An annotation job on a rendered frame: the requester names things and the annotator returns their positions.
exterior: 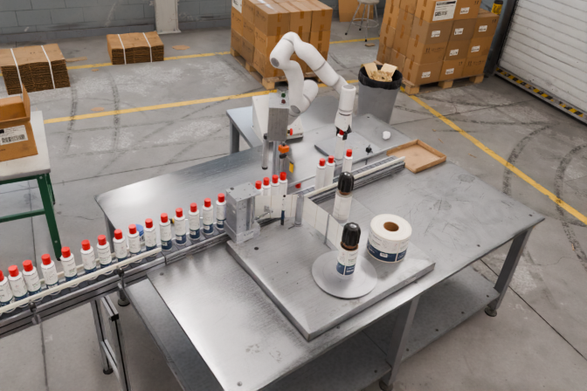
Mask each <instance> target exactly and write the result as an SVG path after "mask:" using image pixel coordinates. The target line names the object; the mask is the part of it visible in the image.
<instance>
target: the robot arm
mask: <svg viewBox="0 0 587 391"><path fill-rule="evenodd" d="M294 51H295V52H296V54H297V56H298V57H299V58H300V59H302V60H304V61H305V62H306V63H307V65H308V66H309V67H310V68H311V69H312V70H313V71H314V73H315V74H316V75H317V76H318V77H319V78H320V80H321V81H322V82H323V83H324V84H325V85H326V86H332V87H333V88H334V89H335V90H336V91H337V92H338V93H339V94H340V101H339V107H338V112H337V114H336V117H335V121H334V123H335V126H336V136H337V135H338V134H339V132H340V129H341V130H342V131H344V135H343V137H342V140H343V141H345V140H347V137H348V134H350V133H352V131H351V122H352V115H351V114H352V112H353V105H354V100H355V95H356V88H355V87H354V86H352V85H349V84H348V83H347V82H346V81H345V79H344V78H343V77H342V76H341V75H339V74H336V72H335V71H334V70H333V69H332V67H331V66H330V65H329V64H328V62H327V61H326V60H325V59H324V58H323V56H322V55H321V54H320V53H319V52H318V51H317V50H316V49H315V48H314V47H313V46H312V45H311V44H308V43H305V42H302V41H301V40H300V37H299V36H298V35H297V34H296V33H294V32H288V33H287V34H285V35H284V36H283V38H282V39H281V40H280V41H279V42H278V44H277V45H276V46H275V47H274V49H273V51H272V52H271V55H270V62H271V64H272V65H273V66H274V67H275V68H278V69H281V70H283V72H284V73H285V75H286V77H287V81H288V90H289V91H288V96H289V115H288V127H287V129H288V130H290V128H292V129H295V128H296V127H297V125H298V122H299V116H300V115H301V114H302V113H304V112H305V111H306V110H307V109H308V107H309V106H310V104H311V103H312V101H313V100H314V98H315V97H316V95H317V93H318V86H317V84H316V83H315V82H313V80H305V81H304V77H303V73H302V70H301V68H300V65H299V64H298V63H297V62H296V61H293V60H290V57H291V55H292V54H293V53H294ZM346 131H347V133H346Z"/></svg>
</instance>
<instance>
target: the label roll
mask: <svg viewBox="0 0 587 391"><path fill-rule="evenodd" d="M410 238H411V226H410V224H409V223H408V222H407V221H406V220H404V219H403V218H402V217H400V216H396V215H392V214H382V215H378V216H375V217H374V218H373V219H372V220H371V223H370V227H369V235H368V240H367V245H366V248H367V251H368V253H369V254H370V255H371V256H372V257H373V258H375V259H377V260H379V261H382V262H385V263H395V262H399V261H401V260H402V259H404V257H405V255H406V251H407V248H408V244H409V241H410Z"/></svg>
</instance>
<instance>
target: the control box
mask: <svg viewBox="0 0 587 391"><path fill-rule="evenodd" d="M280 96H281V95H280V94H279V93H269V102H268V120H267V140H268V141H286V140H287V127H288V115H289V96H288V95H287V94H286V97H285V100H286V104H285V105H282V104H280V102H281V100H282V98H281V97H280Z"/></svg>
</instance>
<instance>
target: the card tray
mask: <svg viewBox="0 0 587 391"><path fill-rule="evenodd" d="M386 155H388V156H391V155H395V156H396V157H398V158H401V157H403V156H404V157H405V160H404V162H405V165H404V166H405V167H406V168H408V169H409V170H410V171H411V172H413V173H414V174H416V173H417V172H420V171H422V170H425V169H427V168H430V167H432V166H435V165H437V164H439V163H441V162H443V161H445V160H446V155H445V154H442V153H441V152H439V151H438V150H437V149H435V148H433V147H431V146H429V145H427V144H426V143H424V142H422V141H421V140H419V139H416V140H414V141H409V142H406V143H405V144H402V145H399V146H398V147H396V148H393V149H391V150H389V151H387V153H386Z"/></svg>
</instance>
